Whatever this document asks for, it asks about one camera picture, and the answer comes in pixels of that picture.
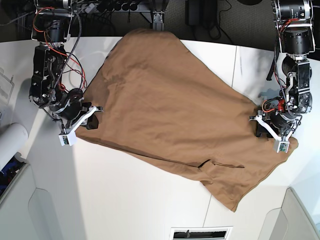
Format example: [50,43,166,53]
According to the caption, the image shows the clear plastic container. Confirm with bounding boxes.
[0,68,15,127]

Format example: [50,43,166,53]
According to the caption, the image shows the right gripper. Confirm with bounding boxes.
[51,101,103,134]

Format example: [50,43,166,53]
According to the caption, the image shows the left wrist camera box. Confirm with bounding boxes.
[273,140,290,153]

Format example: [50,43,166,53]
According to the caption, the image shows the white cylindrical roll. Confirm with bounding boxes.
[0,123,29,171]

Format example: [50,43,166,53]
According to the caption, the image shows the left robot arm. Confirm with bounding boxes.
[255,0,316,141]

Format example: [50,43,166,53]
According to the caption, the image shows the white vent grille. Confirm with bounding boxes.
[169,226,233,240]

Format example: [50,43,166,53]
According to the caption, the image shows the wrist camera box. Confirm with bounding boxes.
[58,131,77,146]
[273,140,290,153]

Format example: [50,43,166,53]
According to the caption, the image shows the grey padded panel right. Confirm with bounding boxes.
[258,187,320,240]

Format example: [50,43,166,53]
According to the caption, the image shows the aluminium frame post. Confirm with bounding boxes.
[140,11,165,32]

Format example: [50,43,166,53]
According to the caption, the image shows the grey padded panel left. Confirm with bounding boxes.
[0,164,64,240]

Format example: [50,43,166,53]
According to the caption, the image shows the grey padded panel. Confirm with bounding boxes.
[258,187,320,240]
[0,164,64,240]

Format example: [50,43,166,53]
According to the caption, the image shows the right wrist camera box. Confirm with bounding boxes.
[58,131,77,146]

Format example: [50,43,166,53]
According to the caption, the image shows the tan brown t-shirt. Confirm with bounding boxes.
[76,29,298,212]

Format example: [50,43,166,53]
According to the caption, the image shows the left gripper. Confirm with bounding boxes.
[249,111,302,142]

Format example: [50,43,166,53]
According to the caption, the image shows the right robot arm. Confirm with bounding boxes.
[29,0,102,134]

